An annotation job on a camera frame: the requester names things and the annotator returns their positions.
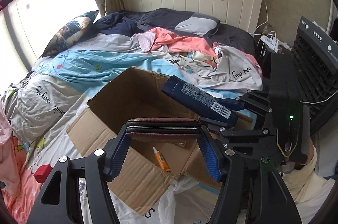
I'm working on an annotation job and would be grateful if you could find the dark navy blanket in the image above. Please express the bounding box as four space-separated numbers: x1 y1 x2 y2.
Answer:
94 12 141 36

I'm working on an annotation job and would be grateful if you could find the brown leather wallet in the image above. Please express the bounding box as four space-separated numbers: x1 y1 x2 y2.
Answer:
126 118 202 142

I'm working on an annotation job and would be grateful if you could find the red gift box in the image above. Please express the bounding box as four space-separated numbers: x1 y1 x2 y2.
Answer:
33 164 52 184

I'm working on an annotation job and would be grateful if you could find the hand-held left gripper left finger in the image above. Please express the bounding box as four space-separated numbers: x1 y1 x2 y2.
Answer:
26 122 132 224

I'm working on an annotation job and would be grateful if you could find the printed star bedsheet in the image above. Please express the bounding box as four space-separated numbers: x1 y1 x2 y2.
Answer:
0 108 225 224

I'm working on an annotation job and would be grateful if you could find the white plastic bag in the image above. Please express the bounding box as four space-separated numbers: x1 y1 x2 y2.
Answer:
148 176 225 224

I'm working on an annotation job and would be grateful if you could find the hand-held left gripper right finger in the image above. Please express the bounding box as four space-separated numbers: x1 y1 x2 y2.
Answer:
197 125 303 224

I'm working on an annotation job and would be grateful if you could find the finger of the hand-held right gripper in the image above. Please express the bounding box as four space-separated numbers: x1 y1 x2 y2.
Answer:
215 90 273 114
199 117 270 146

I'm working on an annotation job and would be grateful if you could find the dark patterned pillow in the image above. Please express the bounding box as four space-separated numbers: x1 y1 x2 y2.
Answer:
43 10 100 57

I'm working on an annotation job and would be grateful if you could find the orange tube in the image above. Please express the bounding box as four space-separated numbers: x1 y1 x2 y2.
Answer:
152 147 171 172

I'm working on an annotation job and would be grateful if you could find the white power strip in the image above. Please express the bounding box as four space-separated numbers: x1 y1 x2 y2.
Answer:
260 32 281 53

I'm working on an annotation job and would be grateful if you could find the person's right forearm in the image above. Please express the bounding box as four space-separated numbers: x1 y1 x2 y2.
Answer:
281 134 337 216

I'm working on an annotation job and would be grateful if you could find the grey patchwork pillow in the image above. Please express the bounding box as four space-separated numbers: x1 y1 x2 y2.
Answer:
141 8 221 38

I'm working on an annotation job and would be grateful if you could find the black air cooler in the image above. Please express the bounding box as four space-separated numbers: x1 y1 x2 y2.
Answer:
290 16 338 136

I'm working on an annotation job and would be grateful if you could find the dark blue bottle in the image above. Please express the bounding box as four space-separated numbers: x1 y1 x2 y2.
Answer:
162 75 239 127

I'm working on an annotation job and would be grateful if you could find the crumpled printed duvet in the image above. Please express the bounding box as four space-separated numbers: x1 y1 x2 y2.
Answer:
0 27 264 150

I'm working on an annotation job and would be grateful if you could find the cardboard box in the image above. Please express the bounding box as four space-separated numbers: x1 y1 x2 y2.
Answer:
66 67 254 216

